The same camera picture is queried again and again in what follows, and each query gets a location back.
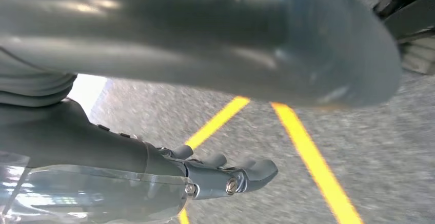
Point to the black robot foot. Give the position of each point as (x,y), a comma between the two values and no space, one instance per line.
(411,12)

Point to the yellow floor tape line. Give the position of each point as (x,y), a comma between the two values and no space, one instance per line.
(316,161)
(217,122)

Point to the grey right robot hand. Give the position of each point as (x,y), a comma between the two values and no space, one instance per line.
(85,154)

